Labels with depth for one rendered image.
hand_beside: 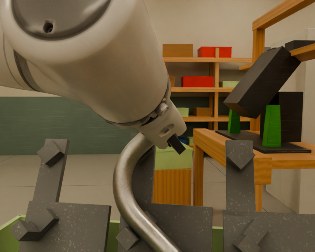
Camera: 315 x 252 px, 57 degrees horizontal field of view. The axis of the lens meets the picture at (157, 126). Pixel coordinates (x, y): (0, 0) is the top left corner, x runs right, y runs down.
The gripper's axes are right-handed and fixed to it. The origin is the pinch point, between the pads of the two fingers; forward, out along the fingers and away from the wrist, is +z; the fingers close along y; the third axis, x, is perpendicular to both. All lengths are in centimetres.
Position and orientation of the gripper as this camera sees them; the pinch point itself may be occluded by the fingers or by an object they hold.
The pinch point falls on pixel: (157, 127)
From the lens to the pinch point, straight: 46.2
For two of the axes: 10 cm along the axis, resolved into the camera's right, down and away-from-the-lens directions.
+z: 1.7, 2.4, 9.5
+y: -6.5, -7.0, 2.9
